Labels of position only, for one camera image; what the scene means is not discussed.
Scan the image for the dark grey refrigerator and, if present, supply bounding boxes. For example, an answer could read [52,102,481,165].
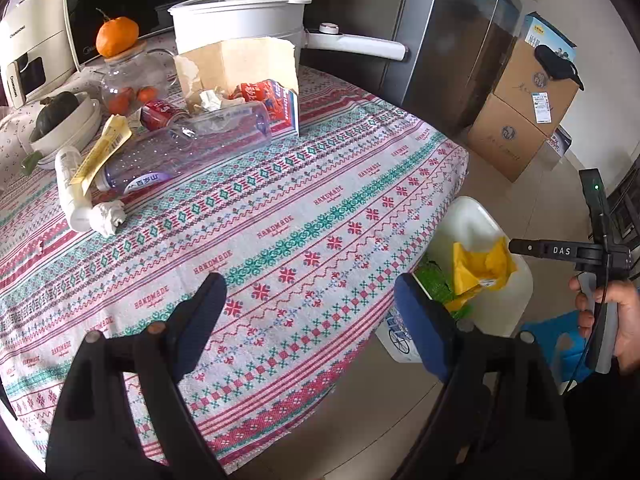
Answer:
[302,0,523,136]

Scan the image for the clear plastic water bottle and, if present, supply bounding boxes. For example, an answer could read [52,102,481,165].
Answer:
[93,102,271,195]

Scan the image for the lower cardboard box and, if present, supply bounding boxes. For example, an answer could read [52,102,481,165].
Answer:
[468,93,546,182]

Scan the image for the torn brown paper carton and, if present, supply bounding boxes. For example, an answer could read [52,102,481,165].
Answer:
[174,37,299,140]

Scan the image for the red soda can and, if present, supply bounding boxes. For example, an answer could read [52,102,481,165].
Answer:
[140,100,189,131]

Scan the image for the white squeeze tube bottle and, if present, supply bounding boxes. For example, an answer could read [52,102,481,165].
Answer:
[54,145,92,232]

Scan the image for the white stacked bowls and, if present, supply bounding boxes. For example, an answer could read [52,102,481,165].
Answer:
[21,92,102,174]

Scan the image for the right human hand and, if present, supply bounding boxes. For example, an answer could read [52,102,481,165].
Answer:
[568,275,640,375]

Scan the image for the floral cloth cover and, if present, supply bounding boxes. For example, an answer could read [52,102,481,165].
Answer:
[1,67,108,192]

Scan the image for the cardboard box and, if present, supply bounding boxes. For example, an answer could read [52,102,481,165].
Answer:
[492,39,579,136]
[468,93,546,182]

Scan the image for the blue plastic stool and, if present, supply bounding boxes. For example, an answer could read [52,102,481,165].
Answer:
[520,311,591,386]

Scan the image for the upper cardboard box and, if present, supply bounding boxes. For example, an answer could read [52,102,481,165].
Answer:
[492,39,579,136]

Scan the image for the glass jar with lid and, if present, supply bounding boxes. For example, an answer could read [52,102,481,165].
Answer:
[100,41,177,116]

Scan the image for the yellow snack packet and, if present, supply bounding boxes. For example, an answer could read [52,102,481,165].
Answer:
[70,115,132,195]

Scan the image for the orange mandarin on jar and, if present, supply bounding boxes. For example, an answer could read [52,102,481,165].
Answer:
[96,10,139,58]

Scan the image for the dark green squash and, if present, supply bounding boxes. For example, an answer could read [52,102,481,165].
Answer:
[29,91,79,142]

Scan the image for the crumpled cream paper wad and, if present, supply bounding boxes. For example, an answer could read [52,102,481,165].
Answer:
[186,87,244,115]

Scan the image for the white air fryer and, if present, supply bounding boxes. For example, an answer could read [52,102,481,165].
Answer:
[1,0,76,108]

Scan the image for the white trash bin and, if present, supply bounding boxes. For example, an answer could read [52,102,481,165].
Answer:
[413,196,533,336]

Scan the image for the black item on box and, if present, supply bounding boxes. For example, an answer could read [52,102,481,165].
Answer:
[534,44,585,91]

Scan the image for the white electric cooking pot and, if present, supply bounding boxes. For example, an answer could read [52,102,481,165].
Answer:
[168,0,408,62]

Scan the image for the patterned woven tablecloth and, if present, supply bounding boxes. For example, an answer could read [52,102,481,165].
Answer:
[1,67,469,471]

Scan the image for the yellow wrapper in bin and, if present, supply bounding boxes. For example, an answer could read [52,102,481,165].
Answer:
[445,236,518,314]

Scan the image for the white tissue ball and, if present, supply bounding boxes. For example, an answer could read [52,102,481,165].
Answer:
[89,200,126,238]

